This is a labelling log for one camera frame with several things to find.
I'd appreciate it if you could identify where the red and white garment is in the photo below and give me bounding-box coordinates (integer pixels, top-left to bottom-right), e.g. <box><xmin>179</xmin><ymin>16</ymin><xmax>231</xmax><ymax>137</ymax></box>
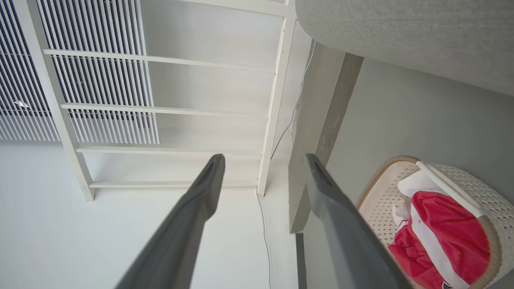
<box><xmin>388</xmin><ymin>171</ymin><xmax>491</xmax><ymax>289</ymax></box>

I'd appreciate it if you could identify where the grey fabric sofa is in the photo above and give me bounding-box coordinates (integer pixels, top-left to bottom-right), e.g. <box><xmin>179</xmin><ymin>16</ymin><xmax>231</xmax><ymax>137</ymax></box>
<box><xmin>294</xmin><ymin>0</ymin><xmax>514</xmax><ymax>97</ymax></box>

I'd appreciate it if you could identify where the white woven plastic laundry basket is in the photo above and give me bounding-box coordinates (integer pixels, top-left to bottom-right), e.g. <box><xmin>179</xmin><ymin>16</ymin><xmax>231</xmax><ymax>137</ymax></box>
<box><xmin>355</xmin><ymin>156</ymin><xmax>514</xmax><ymax>289</ymax></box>

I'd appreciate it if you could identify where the thin white wall cable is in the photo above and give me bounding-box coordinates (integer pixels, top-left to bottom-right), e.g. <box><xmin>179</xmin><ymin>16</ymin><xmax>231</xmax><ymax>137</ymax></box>
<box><xmin>256</xmin><ymin>40</ymin><xmax>314</xmax><ymax>289</ymax></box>

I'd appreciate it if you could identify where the white slatted window blind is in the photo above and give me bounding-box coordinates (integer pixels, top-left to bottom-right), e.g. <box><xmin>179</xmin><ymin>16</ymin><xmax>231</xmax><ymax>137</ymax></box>
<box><xmin>0</xmin><ymin>0</ymin><xmax>160</xmax><ymax>145</ymax></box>

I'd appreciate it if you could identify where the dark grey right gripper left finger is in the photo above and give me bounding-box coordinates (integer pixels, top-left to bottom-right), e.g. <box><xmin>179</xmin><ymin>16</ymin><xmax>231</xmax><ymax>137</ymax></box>
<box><xmin>116</xmin><ymin>154</ymin><xmax>226</xmax><ymax>289</ymax></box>

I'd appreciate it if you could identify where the grey raised floor platform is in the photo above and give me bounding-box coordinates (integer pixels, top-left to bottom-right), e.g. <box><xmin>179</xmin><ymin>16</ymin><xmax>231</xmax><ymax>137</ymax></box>
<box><xmin>288</xmin><ymin>40</ymin><xmax>364</xmax><ymax>234</ymax></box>

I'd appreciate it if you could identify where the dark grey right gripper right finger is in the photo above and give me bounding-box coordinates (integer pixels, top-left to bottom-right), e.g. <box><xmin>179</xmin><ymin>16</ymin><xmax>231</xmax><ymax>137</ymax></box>
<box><xmin>303</xmin><ymin>153</ymin><xmax>412</xmax><ymax>289</ymax></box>

